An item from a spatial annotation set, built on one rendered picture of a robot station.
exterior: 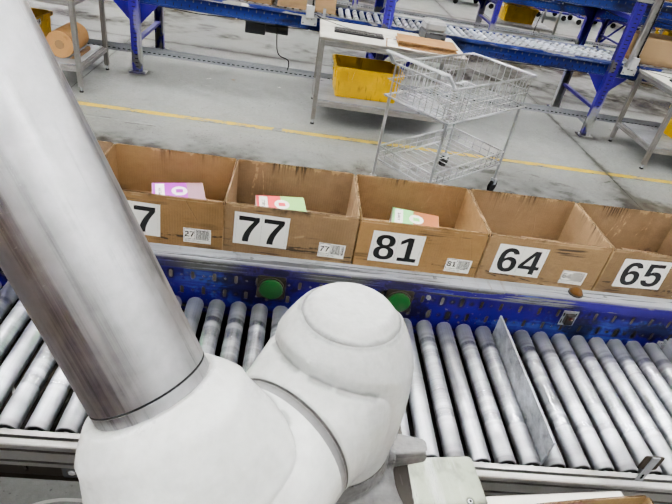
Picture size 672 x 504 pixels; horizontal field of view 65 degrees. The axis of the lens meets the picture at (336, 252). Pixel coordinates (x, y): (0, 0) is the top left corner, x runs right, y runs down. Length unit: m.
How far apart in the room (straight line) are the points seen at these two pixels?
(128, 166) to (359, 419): 1.48
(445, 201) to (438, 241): 0.30
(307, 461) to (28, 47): 0.38
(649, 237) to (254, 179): 1.45
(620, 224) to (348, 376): 1.75
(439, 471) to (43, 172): 1.13
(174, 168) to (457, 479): 1.25
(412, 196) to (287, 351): 1.36
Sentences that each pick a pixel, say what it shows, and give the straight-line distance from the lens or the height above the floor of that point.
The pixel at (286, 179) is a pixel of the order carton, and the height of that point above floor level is 1.00.
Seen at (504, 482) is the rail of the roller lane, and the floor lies 0.72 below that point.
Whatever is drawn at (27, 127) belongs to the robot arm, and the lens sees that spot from 0.41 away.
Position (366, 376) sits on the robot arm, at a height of 1.44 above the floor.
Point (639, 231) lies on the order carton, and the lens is 2.22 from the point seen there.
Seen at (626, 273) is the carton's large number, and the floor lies 0.97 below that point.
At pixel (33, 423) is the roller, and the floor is 0.75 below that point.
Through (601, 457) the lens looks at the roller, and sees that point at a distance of 1.58.
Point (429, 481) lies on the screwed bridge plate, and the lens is 1.33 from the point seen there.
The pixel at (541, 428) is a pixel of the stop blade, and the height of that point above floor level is 0.78.
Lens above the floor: 1.82
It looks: 34 degrees down
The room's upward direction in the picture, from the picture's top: 11 degrees clockwise
